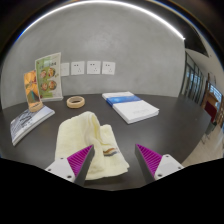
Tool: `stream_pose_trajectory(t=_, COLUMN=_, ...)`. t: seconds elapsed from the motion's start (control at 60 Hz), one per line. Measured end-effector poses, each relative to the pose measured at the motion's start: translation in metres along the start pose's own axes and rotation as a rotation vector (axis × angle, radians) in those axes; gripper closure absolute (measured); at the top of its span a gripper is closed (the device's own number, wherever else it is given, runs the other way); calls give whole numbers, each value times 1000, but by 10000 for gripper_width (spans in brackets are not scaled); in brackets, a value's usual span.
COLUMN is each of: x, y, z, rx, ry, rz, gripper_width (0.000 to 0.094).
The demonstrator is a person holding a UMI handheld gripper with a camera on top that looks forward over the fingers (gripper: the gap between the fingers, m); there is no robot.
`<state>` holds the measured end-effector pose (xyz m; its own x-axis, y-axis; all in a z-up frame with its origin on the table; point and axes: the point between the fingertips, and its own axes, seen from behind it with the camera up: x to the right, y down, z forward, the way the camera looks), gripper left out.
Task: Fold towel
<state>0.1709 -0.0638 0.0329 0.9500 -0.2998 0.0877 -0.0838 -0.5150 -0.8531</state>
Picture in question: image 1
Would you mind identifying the black framed glass partition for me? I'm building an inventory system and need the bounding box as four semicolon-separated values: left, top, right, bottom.
179;49;209;106

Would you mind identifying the green menu sign stand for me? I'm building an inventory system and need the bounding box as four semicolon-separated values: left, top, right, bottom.
34;51;64;102

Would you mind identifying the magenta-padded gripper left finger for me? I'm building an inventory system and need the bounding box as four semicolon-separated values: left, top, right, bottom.
44;144;96;188

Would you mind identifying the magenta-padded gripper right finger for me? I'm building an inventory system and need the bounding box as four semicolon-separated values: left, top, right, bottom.
134;143;185;185

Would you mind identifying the grey photo cover magazine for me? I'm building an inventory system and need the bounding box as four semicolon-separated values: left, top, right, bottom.
9;105;56;147

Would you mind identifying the cream yellow towel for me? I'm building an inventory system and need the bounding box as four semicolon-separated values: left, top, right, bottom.
54;110;131;181

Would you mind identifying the beige tape roll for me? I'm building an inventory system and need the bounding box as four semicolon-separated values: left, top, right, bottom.
66;95;86;109

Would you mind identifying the white wall socket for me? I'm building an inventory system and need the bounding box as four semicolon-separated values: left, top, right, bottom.
86;60;102;75
70;60;86;76
60;62;71;77
101;60;116;76

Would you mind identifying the white and blue booklet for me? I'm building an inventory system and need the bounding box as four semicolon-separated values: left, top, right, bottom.
101;91;160;125

